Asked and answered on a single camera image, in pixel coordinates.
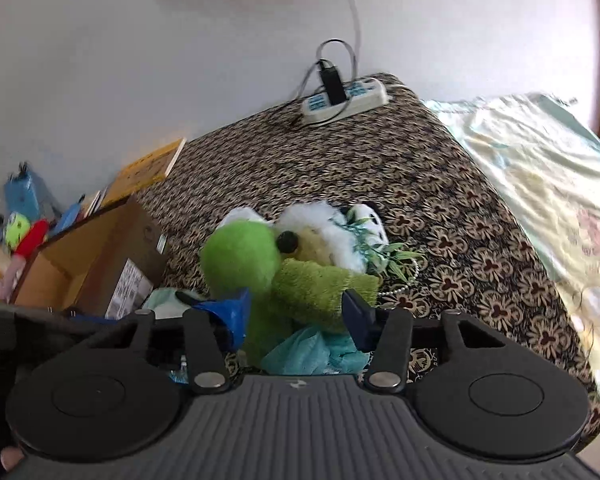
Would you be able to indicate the yellow book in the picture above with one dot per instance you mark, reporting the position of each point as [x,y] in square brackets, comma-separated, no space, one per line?
[145,167]

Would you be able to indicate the light green blanket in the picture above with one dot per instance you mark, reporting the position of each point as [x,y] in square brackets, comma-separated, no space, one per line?
[530,170]

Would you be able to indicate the red plush toy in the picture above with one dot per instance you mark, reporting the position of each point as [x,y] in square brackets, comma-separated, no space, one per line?
[32,240]

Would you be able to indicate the white power strip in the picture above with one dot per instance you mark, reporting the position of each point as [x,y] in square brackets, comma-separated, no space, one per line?
[365,92]

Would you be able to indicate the green apple plush toy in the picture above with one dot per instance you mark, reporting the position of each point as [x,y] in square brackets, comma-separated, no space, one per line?
[240,260]

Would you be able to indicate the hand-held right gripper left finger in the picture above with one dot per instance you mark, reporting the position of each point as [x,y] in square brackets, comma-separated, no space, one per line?
[232,317]

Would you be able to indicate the blue plastic package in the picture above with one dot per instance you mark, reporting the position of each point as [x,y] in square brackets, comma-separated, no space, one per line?
[27,195]

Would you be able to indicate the pink plush toy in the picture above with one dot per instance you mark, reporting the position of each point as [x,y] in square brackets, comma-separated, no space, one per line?
[12,272]

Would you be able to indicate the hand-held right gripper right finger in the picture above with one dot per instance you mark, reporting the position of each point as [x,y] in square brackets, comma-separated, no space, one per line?
[355,320]

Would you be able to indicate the black charger plug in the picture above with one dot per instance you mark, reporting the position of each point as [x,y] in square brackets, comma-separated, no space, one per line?
[332,85]

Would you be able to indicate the clear plastic piece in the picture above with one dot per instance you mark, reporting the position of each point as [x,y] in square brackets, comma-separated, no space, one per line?
[597,302]

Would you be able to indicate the brown cardboard box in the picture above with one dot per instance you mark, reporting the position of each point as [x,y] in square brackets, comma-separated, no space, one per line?
[95,255]

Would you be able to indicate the white fluffy panda plush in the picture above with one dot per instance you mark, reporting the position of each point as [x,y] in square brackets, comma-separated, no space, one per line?
[325,220]

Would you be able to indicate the green frog plush toy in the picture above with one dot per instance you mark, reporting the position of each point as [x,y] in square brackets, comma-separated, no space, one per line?
[19,230]

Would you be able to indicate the teal plush toy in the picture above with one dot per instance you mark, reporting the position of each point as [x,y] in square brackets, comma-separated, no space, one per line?
[305,355]

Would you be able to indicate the green artificial leaf sprig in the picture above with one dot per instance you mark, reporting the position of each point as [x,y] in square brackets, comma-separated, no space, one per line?
[395,260]

